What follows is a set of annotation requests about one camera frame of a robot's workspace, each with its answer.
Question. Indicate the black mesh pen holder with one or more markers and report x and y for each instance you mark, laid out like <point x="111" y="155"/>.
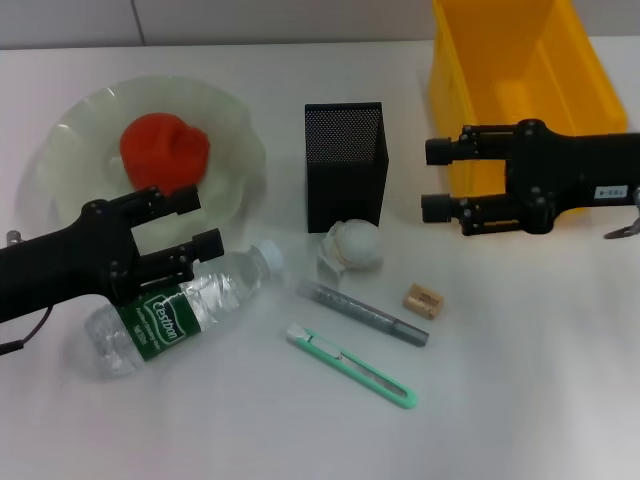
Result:
<point x="345" y="190"/>

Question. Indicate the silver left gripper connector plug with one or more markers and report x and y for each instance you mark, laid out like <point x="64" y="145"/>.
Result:
<point x="12" y="237"/>

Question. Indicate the orange fruit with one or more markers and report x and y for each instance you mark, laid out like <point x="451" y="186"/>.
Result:
<point x="165" y="150"/>

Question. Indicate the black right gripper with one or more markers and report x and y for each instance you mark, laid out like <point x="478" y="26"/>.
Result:
<point x="575" y="170"/>

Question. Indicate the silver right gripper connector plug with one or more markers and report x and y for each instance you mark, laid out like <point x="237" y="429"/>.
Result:
<point x="636" y="200"/>

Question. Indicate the translucent green fruit plate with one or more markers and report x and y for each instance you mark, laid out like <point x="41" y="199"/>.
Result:
<point x="85" y="135"/>

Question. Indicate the green utility knife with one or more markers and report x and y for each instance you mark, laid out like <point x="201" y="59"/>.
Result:
<point x="350" y="362"/>

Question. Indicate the white paper ball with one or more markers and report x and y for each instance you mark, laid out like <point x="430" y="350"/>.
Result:
<point x="357" y="245"/>

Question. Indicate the grey pen with clear cap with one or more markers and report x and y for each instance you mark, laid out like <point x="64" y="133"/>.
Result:
<point x="360" y="312"/>

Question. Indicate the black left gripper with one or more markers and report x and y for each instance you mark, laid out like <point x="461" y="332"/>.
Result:
<point x="75" y="260"/>

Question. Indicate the yellow plastic storage bin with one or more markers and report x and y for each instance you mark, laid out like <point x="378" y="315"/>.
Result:
<point x="550" y="75"/>

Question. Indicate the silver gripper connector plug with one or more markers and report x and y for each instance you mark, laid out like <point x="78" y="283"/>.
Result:
<point x="636" y="200"/>
<point x="12" y="237"/>

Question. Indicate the clear green-label water bottle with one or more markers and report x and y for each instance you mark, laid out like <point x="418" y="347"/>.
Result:
<point x="215" y="295"/>

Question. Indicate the small wooden pencil sharpener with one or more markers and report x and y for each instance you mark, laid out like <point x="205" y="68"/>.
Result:
<point x="424" y="300"/>

